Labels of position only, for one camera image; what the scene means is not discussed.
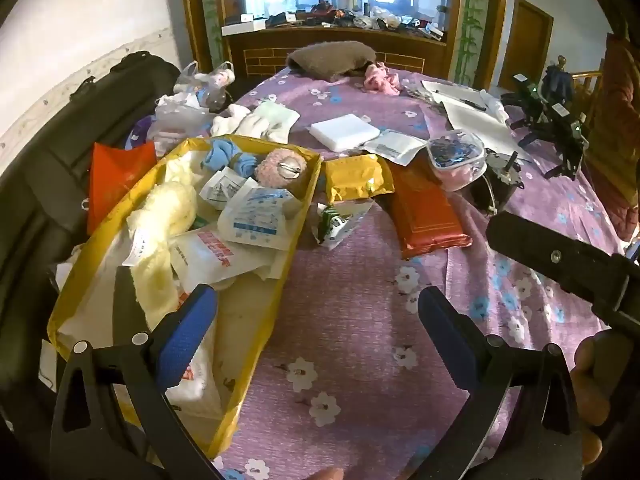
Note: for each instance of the white crumpled cloth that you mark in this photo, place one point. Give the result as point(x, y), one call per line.
point(495, 105)

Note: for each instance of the black pen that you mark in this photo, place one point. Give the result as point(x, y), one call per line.
point(470, 105)

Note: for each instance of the white soft cloth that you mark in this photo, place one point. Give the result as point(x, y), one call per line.
point(260, 120)

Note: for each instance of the wooden door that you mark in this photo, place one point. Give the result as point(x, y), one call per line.
point(530, 45)

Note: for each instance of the red quilt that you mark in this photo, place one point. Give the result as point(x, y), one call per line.
point(615, 135)

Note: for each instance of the blue soft cloth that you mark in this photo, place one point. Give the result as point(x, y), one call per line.
point(230, 155)

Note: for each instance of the pink plush ball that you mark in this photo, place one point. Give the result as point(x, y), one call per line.
point(267, 172)

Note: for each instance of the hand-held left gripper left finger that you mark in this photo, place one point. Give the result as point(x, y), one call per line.
point(187, 330)

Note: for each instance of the clear plastic container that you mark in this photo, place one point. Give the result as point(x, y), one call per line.
point(455, 157)

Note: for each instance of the red plastic bag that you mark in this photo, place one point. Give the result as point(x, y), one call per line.
point(117, 175)

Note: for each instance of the black tripod rig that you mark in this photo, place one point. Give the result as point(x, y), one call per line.
point(545, 110)

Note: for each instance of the purple floral bedsheet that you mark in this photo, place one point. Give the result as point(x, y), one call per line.
point(350, 310)

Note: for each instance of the wooden cabinet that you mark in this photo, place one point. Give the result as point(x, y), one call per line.
point(280, 47)

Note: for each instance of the cream fluffy cloth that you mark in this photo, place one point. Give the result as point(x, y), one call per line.
point(160, 210)

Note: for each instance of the pink cloth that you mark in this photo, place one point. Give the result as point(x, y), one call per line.
point(382, 77)

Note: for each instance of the brown towel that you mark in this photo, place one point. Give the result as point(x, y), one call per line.
point(332, 57)

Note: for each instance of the wooden chair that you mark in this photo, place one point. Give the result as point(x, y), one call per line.
point(587, 80)

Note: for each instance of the white flat box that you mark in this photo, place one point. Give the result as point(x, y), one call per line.
point(245, 24)

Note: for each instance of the yellow cardboard box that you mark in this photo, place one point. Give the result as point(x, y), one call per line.
point(62, 317)

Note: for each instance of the white blank paper sheet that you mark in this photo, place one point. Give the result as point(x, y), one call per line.
point(480, 127)

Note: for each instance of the white blue-print packet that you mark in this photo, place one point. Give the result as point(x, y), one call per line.
point(252, 220)

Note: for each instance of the yellow packet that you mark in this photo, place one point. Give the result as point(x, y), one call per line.
point(357, 177)

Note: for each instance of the clutter of small shelf items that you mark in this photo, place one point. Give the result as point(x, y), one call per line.
point(350, 20)

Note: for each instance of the red packet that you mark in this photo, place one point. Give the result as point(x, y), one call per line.
point(425, 210)

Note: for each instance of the clear plastic bag with toys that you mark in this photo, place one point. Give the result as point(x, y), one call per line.
point(212, 82)

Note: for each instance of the person's right hand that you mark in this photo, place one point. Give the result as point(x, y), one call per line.
point(587, 390)

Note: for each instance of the white label pouch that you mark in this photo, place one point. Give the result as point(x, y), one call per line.
point(395, 145)

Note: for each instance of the white printed paper sheet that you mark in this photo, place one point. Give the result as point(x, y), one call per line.
point(450, 89)

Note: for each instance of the green white wrapper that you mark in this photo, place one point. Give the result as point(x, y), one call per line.
point(332, 222)

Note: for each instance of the black suitcase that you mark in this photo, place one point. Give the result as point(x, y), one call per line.
point(60, 160)

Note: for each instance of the clear plastic wrapper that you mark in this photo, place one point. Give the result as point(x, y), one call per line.
point(415, 93)

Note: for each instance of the white plastic bag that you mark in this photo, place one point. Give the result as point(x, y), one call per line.
point(175, 120)

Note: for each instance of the green bamboo wall decoration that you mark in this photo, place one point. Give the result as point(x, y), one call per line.
point(470, 15)
point(210, 15)

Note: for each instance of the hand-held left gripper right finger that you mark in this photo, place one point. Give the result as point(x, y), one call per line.
point(442, 325)

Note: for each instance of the white red-print packet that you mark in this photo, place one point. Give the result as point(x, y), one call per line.
point(205, 257)

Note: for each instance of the white label packet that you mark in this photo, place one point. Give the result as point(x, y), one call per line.
point(222, 187)

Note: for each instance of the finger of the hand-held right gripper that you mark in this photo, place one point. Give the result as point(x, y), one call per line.
point(550, 260)

